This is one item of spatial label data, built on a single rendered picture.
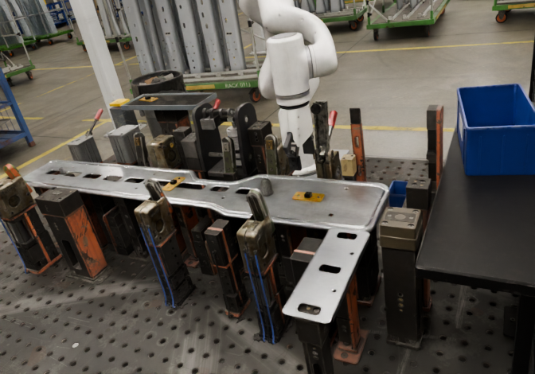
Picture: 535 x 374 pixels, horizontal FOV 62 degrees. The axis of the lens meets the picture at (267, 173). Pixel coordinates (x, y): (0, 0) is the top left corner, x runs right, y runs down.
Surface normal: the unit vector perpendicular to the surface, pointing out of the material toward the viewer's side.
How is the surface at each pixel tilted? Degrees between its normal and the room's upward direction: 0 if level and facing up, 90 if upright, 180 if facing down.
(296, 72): 92
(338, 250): 0
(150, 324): 0
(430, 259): 0
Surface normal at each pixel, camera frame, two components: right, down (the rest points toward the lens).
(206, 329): -0.17, -0.88
